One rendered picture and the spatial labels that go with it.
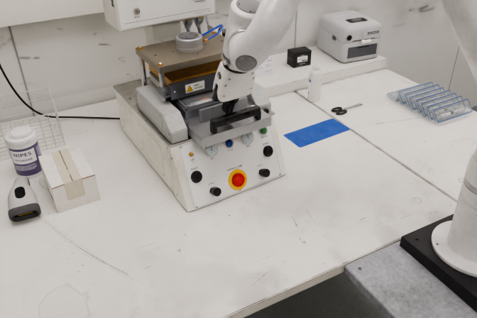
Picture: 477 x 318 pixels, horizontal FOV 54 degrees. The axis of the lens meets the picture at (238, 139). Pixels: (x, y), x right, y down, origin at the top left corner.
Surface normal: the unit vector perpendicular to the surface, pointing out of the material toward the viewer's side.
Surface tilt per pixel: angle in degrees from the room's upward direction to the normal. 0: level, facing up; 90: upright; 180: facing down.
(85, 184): 88
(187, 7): 90
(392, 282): 0
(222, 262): 0
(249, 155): 65
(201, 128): 0
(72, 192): 90
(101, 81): 90
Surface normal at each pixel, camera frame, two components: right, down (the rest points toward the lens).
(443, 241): -0.02, -0.87
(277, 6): 0.41, 0.08
